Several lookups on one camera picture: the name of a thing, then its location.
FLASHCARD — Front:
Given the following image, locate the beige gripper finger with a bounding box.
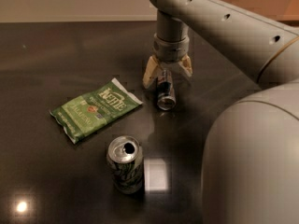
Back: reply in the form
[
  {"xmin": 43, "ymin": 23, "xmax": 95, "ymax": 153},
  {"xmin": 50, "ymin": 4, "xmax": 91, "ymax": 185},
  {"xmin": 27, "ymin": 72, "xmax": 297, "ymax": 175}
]
[
  {"xmin": 174, "ymin": 54, "xmax": 192, "ymax": 77},
  {"xmin": 142, "ymin": 55, "xmax": 162, "ymax": 89}
]

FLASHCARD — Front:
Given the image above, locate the blue silver redbull can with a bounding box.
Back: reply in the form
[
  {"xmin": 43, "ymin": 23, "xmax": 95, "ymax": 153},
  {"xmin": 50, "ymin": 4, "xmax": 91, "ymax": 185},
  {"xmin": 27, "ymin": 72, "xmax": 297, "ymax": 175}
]
[{"xmin": 156, "ymin": 69, "xmax": 176, "ymax": 111}]

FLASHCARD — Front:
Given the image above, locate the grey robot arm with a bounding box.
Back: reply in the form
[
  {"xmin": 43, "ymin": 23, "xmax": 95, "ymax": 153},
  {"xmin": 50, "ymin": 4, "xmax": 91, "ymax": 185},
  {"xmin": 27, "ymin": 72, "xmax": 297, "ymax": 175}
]
[{"xmin": 143, "ymin": 0, "xmax": 299, "ymax": 224}]

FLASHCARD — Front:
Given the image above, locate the green white soda can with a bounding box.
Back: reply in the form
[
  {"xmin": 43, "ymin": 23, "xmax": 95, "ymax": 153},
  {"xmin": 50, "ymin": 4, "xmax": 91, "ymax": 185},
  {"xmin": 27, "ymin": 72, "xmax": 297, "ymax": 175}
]
[{"xmin": 107, "ymin": 135, "xmax": 144, "ymax": 194}]

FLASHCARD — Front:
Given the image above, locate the green kettle chips bag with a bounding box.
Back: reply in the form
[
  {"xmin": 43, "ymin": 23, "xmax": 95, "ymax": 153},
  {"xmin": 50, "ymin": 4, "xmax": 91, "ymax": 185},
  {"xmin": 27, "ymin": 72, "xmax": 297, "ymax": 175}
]
[{"xmin": 50, "ymin": 78, "xmax": 142, "ymax": 144}]

